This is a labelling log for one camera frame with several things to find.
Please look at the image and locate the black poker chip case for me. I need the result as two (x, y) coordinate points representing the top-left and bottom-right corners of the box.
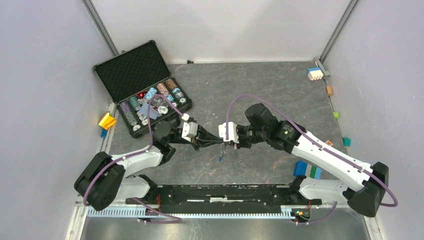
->
(93, 40), (193, 138)

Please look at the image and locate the metal key organizer plate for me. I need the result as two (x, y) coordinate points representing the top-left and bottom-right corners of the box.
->
(220, 143), (227, 158)

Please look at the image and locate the small blue block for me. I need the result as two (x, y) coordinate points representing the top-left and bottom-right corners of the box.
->
(100, 129), (108, 139)

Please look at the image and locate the teal small block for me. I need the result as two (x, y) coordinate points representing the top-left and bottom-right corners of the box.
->
(342, 137), (351, 148)

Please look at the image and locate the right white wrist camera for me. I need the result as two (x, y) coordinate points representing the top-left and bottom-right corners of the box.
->
(218, 121), (239, 144)

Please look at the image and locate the yellow orange toy block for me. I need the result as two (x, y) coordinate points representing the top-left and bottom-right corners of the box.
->
(98, 112), (117, 130)

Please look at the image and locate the purple cable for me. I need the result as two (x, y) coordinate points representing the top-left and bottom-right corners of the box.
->
(82, 94), (188, 225)
(225, 94), (399, 225)

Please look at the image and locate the blue green brick stack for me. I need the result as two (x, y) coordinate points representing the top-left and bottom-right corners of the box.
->
(293, 160), (322, 180)

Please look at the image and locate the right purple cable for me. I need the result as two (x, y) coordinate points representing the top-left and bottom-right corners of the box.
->
(225, 94), (399, 225)

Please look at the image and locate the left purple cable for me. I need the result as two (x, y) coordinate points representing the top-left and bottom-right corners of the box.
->
(82, 94), (188, 225)

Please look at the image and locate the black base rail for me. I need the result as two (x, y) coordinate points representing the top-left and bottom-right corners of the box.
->
(141, 184), (323, 214)

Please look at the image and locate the grey slotted cable duct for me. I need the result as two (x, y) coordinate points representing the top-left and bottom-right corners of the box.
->
(87, 205), (295, 220)

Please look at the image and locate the blue white toy brick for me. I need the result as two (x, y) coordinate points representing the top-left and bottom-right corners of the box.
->
(307, 67), (324, 81)

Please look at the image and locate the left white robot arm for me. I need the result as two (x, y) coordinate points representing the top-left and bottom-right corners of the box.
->
(74, 121), (227, 211)

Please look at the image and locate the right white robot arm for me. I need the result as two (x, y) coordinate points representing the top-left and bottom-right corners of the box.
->
(220, 103), (389, 218)

